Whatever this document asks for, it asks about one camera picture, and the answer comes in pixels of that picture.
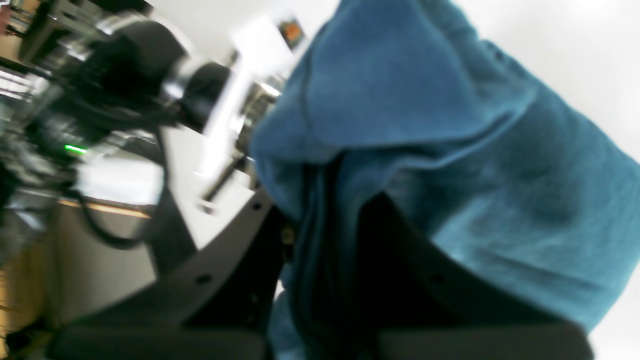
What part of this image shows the dark navy t-shirt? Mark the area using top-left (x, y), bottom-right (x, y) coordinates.
top-left (250, 0), bottom-right (639, 360)

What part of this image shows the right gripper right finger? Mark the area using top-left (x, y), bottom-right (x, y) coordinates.
top-left (358, 194), bottom-right (595, 360)

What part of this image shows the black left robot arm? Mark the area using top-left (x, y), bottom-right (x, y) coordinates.
top-left (1, 0), bottom-right (284, 215)

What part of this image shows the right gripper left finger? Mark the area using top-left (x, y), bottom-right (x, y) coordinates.
top-left (47, 194), bottom-right (286, 360)

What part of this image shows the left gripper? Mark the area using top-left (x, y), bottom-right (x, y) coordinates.
top-left (174, 14), bottom-right (306, 214)

